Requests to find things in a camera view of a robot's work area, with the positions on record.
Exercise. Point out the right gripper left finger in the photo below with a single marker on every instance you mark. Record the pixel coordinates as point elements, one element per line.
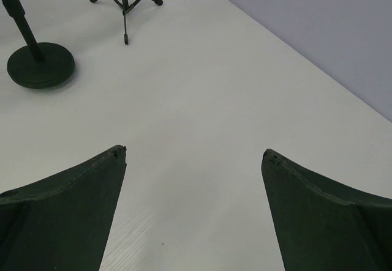
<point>62,222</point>

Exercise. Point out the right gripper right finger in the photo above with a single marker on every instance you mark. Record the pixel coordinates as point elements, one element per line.
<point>321,224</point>

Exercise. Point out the black round-base mic stand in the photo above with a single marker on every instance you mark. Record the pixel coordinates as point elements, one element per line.
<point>37,65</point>

